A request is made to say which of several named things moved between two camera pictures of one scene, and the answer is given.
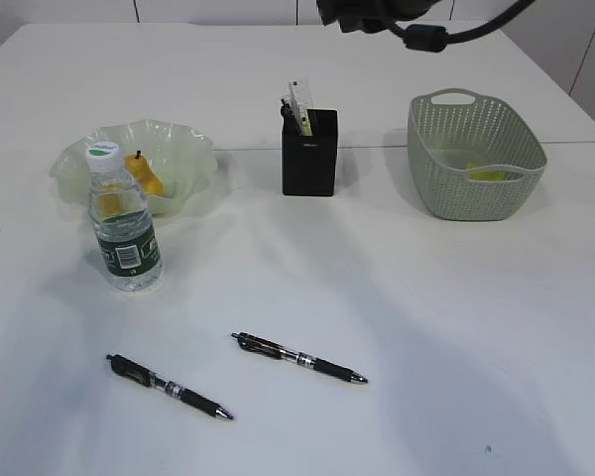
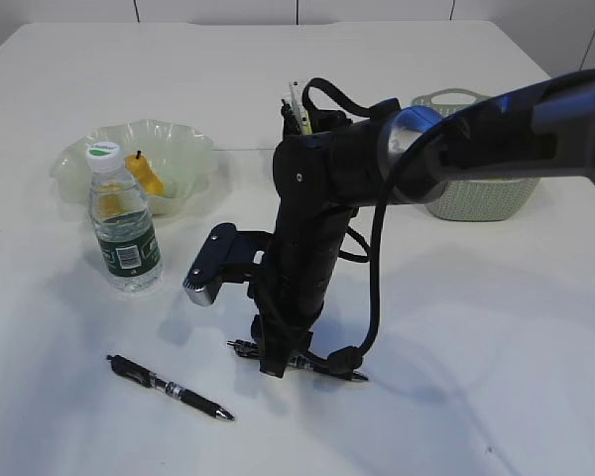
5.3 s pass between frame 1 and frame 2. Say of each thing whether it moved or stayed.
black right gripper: moved
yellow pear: stayed
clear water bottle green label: stayed
